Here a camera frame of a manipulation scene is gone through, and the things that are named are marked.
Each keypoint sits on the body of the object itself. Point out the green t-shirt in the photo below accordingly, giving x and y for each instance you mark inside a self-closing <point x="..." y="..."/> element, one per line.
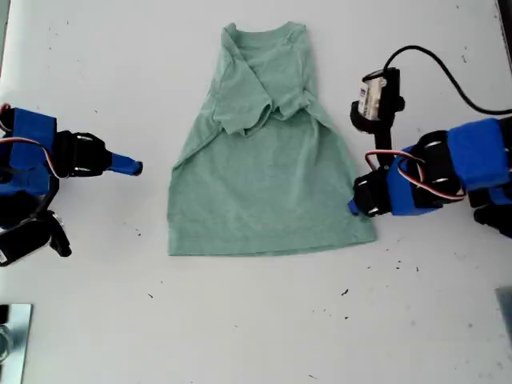
<point x="260" y="192"/>

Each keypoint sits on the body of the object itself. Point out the steel plate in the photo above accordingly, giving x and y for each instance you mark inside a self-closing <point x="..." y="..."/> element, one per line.
<point x="20" y="340"/>

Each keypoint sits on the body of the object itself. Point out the black camera stalk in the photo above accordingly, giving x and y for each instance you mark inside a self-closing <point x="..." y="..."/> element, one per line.
<point x="383" y="148"/>
<point x="60" y="240"/>

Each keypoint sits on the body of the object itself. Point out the black camera box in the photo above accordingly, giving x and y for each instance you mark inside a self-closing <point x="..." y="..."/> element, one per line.
<point x="388" y="92"/>
<point x="20" y="244"/>

